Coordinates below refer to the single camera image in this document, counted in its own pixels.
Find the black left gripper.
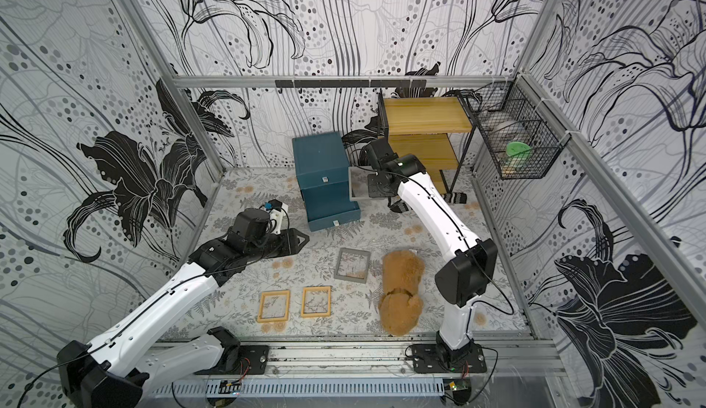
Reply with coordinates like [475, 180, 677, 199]
[243, 228, 311, 261]

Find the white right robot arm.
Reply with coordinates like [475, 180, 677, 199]
[362, 139, 498, 370]

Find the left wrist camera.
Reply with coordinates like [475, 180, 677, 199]
[263, 199, 290, 234]

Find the brown teddy bear plush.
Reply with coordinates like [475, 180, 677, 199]
[378, 250, 425, 336]

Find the black wire wall basket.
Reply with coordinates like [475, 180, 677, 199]
[461, 74, 567, 180]

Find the wooden black-framed shelf rack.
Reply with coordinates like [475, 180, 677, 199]
[378, 96, 474, 194]

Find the yellow square brooch box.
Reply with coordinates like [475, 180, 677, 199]
[301, 286, 332, 318]
[257, 290, 290, 323]

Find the black wall hook bar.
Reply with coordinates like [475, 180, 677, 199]
[274, 79, 428, 89]

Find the grey square brooch box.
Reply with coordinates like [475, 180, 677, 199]
[334, 248, 371, 284]
[349, 166, 372, 201]

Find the teal yellow drawer cabinet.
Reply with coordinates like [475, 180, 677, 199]
[292, 132, 360, 231]

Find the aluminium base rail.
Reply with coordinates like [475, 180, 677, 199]
[148, 335, 566, 379]

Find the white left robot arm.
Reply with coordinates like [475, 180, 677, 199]
[57, 200, 309, 407]

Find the green lidded cup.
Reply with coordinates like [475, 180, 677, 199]
[505, 141, 533, 174]

